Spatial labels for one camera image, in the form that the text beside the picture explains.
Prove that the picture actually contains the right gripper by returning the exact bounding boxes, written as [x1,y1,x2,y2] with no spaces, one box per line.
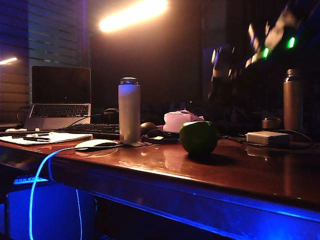
[209,45,238,101]

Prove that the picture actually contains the green apple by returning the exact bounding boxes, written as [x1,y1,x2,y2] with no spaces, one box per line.
[179,120,219,156]

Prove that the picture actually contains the dark metal thermos bottle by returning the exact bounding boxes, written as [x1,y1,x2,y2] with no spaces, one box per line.
[283,69,304,133]

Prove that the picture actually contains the white thermos bottle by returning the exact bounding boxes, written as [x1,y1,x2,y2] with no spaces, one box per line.
[118,77,142,145]

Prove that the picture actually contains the flat coaster under bottle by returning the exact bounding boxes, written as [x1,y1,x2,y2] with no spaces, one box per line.
[121,141,153,148]

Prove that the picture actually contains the pink white tissue pack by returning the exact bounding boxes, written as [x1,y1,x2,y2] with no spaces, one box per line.
[163,109,205,134]

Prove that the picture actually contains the small metal cup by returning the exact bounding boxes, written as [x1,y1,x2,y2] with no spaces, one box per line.
[261,117,283,131]

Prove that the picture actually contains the white power adapter box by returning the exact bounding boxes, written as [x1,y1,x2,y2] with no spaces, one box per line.
[246,131,291,147]

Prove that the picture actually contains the dark round ball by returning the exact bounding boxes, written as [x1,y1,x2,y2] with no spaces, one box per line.
[140,122,158,137]

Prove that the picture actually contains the bright ceiling light tube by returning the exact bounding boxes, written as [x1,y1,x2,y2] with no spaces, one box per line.
[99,0,169,34]

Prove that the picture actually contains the black headphones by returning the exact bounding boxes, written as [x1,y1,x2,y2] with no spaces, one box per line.
[102,108,120,125]

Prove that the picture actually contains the black computer keyboard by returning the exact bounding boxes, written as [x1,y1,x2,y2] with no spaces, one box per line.
[54,123,121,141]

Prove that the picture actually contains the white computer mouse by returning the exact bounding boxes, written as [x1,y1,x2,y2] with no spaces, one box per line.
[74,139,119,152]

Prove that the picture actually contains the silver open laptop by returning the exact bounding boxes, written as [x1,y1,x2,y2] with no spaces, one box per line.
[23,65,92,131]

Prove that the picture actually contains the white paper notebook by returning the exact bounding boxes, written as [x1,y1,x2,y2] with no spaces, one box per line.
[0,131,94,147]

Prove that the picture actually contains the window blind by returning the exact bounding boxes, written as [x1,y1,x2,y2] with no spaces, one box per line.
[0,0,88,123]

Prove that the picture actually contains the black pen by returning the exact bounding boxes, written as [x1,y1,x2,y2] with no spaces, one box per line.
[22,136,51,143]

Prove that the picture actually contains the black spiral binding strip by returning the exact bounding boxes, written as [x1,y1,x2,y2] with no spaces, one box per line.
[0,129,58,137]

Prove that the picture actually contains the blue lit keyboard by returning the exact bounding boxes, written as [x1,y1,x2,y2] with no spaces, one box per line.
[12,174,50,186]

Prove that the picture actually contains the black strap with label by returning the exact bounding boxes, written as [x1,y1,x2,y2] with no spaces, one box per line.
[141,129,181,145]

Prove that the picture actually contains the black laptop cable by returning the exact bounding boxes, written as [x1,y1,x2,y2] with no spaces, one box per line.
[66,113,107,129]

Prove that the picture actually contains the glowing blue cable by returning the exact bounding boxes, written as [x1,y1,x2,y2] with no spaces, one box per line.
[28,146,83,240]

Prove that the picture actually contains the small wall light strip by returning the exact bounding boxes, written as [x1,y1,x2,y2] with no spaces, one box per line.
[0,57,19,66]

